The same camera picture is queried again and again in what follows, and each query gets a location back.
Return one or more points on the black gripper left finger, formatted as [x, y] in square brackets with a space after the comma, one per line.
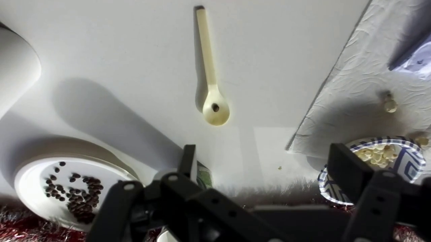
[121, 206]

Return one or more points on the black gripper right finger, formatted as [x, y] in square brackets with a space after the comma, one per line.
[385, 206]

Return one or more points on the dark coffee beans pile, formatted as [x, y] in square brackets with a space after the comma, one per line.
[81, 196]

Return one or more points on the white round plate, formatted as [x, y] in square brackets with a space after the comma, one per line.
[31, 188]

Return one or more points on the white mug red inside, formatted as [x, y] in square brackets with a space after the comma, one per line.
[15, 71]

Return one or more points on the patterned paper cup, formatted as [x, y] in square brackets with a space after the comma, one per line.
[203, 176]

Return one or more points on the popcorn piece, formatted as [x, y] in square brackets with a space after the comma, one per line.
[389, 103]

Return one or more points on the red tinsel garland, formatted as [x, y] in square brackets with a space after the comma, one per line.
[17, 226]

